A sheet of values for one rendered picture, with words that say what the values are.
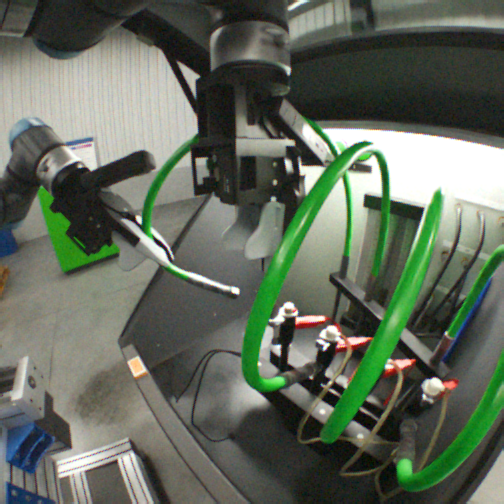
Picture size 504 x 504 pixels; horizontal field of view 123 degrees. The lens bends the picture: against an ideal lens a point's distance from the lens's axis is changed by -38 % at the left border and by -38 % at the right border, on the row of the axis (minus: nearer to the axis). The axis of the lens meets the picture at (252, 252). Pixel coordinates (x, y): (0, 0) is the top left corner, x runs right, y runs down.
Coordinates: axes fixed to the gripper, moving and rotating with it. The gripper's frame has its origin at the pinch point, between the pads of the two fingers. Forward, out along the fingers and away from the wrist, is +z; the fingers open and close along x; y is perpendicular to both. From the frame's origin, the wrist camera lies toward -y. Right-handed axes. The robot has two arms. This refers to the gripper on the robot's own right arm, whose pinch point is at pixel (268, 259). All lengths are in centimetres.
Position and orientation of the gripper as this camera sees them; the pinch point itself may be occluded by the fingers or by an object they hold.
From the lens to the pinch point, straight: 27.5
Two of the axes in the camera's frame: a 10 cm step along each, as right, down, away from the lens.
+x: 6.8, 3.0, -6.7
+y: -7.3, 3.2, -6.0
